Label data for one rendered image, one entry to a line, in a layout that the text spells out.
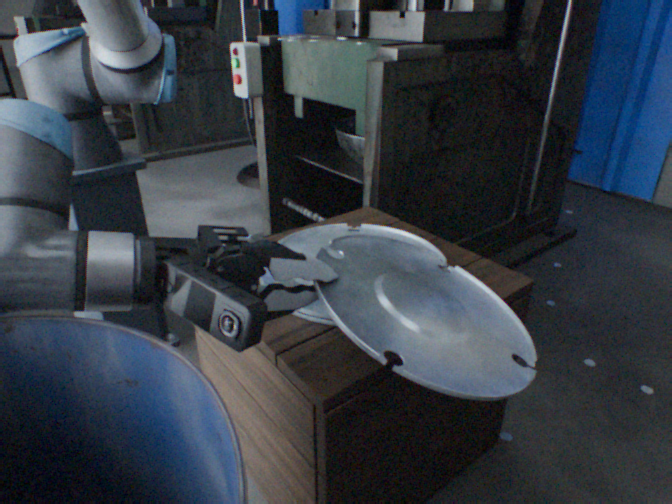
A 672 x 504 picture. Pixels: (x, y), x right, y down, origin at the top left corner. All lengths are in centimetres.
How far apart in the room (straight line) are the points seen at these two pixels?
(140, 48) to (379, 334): 63
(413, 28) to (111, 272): 87
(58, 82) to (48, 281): 57
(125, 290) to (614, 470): 86
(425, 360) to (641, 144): 186
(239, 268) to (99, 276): 12
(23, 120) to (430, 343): 45
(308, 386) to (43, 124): 36
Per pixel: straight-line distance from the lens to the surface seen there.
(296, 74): 134
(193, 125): 276
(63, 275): 46
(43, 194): 49
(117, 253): 47
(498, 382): 55
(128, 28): 87
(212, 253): 49
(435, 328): 55
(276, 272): 50
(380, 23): 122
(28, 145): 51
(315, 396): 53
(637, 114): 226
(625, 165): 231
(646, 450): 109
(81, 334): 47
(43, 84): 99
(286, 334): 61
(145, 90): 95
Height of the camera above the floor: 72
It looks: 28 degrees down
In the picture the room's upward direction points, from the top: straight up
